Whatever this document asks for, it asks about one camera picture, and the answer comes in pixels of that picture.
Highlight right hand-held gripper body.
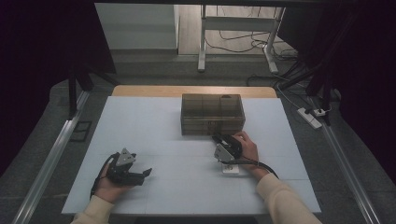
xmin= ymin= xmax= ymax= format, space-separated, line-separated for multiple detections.
xmin=214 ymin=133 xmax=244 ymax=163

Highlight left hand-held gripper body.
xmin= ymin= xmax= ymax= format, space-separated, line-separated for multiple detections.
xmin=106 ymin=147 xmax=138 ymax=187

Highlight smoky transparent drawer box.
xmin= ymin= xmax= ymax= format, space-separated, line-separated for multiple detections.
xmin=180 ymin=93 xmax=247 ymax=136

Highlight person's right hand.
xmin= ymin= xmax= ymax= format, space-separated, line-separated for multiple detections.
xmin=233 ymin=130 xmax=271 ymax=182

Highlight person's left hand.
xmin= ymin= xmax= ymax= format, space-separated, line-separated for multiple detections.
xmin=93 ymin=162 xmax=133 ymax=204

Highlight wooden table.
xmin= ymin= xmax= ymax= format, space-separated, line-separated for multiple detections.
xmin=111 ymin=85 xmax=278 ymax=99

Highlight white power strip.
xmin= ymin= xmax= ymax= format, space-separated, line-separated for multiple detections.
xmin=296 ymin=107 xmax=323 ymax=130

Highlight white plug adapter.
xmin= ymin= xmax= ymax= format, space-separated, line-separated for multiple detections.
xmin=313 ymin=106 xmax=332 ymax=118

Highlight dark curtain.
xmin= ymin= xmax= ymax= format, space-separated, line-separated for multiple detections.
xmin=276 ymin=0 xmax=396 ymax=185
xmin=0 ymin=0 xmax=118 ymax=179

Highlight white cabinet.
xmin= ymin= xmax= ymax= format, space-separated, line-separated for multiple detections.
xmin=94 ymin=3 xmax=180 ymax=51

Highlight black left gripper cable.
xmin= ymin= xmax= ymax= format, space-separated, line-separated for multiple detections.
xmin=90 ymin=152 xmax=120 ymax=200

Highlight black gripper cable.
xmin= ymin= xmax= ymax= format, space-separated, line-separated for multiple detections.
xmin=90 ymin=152 xmax=120 ymax=200
xmin=223 ymin=158 xmax=280 ymax=180

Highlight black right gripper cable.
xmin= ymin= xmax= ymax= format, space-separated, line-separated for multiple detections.
xmin=223 ymin=158 xmax=280 ymax=180

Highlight black floor frame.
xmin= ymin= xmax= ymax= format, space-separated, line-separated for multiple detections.
xmin=69 ymin=120 xmax=93 ymax=144

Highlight aluminium rail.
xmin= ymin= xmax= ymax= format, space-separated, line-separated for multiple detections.
xmin=11 ymin=90 xmax=92 ymax=224
xmin=307 ymin=95 xmax=383 ymax=224

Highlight white power cable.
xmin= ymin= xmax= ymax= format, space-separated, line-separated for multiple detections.
xmin=276 ymin=84 xmax=302 ymax=110

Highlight black floor cables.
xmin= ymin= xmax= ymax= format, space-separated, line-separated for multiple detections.
xmin=205 ymin=30 xmax=301 ymax=62

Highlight white desk frame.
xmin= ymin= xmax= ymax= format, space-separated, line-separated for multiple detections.
xmin=197 ymin=4 xmax=286 ymax=75

